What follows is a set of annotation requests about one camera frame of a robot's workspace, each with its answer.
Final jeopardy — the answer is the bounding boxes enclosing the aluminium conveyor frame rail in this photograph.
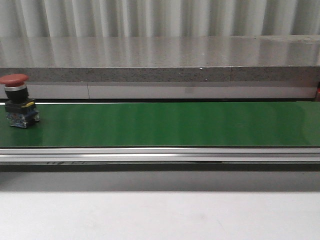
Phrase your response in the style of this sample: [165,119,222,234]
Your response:
[0,146,320,165]

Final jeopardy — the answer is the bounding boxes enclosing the green conveyor belt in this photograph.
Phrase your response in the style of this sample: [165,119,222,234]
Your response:
[0,101,320,147]

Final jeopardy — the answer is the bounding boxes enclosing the grey stone counter ledge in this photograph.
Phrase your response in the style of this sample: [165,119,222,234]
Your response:
[0,35,320,101]

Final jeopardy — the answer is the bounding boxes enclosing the white pleated curtain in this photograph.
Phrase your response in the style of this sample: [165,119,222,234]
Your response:
[0,0,320,37]

